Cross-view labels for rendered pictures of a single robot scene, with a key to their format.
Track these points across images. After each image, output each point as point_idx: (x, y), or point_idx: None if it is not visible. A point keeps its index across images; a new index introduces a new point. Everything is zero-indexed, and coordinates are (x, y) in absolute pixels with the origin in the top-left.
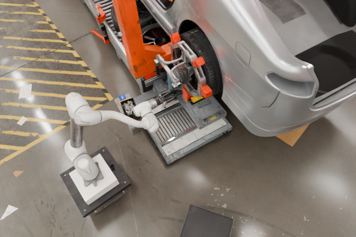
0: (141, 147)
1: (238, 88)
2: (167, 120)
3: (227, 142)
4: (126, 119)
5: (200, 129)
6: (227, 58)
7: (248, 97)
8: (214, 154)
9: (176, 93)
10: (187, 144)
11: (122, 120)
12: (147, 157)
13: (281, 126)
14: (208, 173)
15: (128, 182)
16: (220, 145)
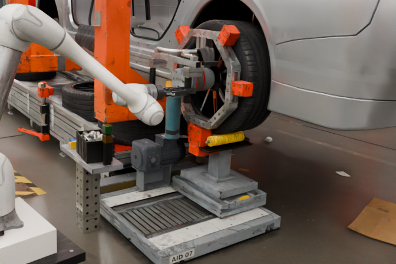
0: (100, 249)
1: (304, 41)
2: (155, 211)
3: (277, 242)
4: (106, 71)
5: (222, 216)
6: (280, 2)
7: (326, 40)
8: (256, 257)
9: (191, 88)
10: (200, 235)
11: (98, 70)
12: (113, 262)
13: (394, 77)
14: None
15: (79, 250)
16: (265, 246)
